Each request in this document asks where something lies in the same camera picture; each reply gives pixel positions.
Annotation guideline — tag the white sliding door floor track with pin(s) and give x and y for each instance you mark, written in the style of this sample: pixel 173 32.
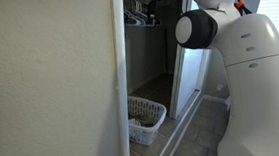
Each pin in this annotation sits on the white sliding door floor track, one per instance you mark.
pixel 178 134

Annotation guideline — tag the striped white towel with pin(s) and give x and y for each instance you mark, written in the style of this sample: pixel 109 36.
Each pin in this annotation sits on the striped white towel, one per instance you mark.
pixel 134 122

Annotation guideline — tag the white closet door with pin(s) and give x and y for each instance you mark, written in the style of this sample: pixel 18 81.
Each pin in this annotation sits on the white closet door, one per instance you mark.
pixel 189 78

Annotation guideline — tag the white closet frame trim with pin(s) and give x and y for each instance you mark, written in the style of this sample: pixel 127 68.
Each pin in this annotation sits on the white closet frame trim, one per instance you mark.
pixel 120 69

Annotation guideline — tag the grey crumpled cloth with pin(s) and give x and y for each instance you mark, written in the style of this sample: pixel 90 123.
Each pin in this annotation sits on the grey crumpled cloth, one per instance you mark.
pixel 146 119

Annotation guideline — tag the white wall outlet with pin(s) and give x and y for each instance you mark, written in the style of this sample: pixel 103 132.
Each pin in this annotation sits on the white wall outlet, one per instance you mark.
pixel 219 87

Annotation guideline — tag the white plastic laundry basket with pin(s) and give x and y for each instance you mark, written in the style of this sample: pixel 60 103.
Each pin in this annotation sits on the white plastic laundry basket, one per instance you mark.
pixel 145 135

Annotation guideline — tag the white plastic hanger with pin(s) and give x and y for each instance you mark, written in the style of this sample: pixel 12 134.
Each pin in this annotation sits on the white plastic hanger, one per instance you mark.
pixel 142 18

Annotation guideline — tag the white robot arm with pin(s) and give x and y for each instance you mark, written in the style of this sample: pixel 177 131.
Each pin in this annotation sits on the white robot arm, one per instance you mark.
pixel 258 97

